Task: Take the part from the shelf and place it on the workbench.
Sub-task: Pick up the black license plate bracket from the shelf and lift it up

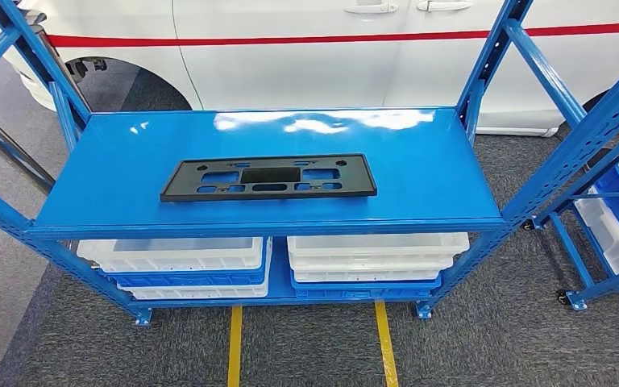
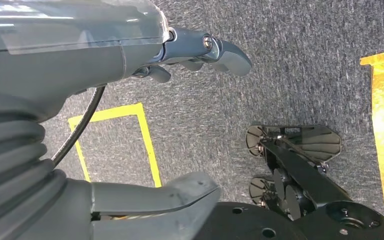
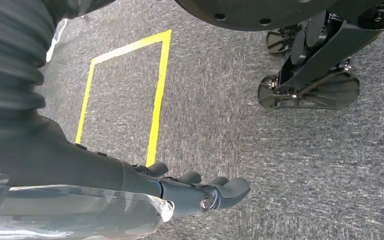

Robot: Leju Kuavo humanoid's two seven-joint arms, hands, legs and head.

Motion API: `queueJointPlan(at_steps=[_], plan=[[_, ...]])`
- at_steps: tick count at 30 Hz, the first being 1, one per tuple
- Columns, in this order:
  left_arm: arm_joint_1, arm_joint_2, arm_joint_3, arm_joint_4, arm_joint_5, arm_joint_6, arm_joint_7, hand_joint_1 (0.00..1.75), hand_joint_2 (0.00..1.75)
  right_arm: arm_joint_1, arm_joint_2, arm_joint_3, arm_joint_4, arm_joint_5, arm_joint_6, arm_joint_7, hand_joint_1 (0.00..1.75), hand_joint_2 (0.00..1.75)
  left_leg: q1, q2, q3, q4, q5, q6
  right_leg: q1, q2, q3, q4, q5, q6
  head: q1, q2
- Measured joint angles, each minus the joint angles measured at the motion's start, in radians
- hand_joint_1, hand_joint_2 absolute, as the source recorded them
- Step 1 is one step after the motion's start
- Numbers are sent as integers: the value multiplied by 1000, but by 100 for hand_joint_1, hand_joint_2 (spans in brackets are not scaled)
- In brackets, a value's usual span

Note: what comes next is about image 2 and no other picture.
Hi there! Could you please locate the pale yellow tape rectangle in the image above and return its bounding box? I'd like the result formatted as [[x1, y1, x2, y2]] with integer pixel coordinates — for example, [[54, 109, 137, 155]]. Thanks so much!
[[67, 102, 163, 189]]

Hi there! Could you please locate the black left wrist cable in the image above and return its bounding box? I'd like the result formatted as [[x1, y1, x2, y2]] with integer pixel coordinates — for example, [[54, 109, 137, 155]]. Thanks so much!
[[50, 85, 107, 167]]

